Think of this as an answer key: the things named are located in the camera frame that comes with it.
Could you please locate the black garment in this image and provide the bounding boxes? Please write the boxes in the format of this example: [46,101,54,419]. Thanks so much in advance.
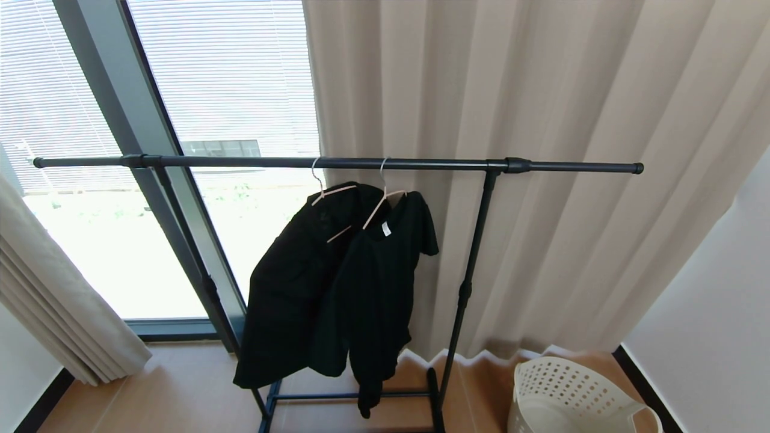
[309,191,440,420]

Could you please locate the black shorts with white logo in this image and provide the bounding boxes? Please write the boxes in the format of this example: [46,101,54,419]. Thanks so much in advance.
[233,182,387,390]

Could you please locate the white laundry basket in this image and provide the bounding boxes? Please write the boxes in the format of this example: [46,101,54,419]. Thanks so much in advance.
[507,356,664,433]

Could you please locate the window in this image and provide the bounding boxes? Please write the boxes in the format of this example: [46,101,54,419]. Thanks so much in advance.
[0,0,325,354]

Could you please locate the black clothes rack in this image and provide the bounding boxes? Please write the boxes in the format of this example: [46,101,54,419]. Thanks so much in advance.
[33,155,644,433]

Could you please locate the pink clothes hanger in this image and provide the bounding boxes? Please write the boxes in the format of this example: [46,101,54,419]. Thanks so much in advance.
[362,158,410,231]
[310,158,360,244]

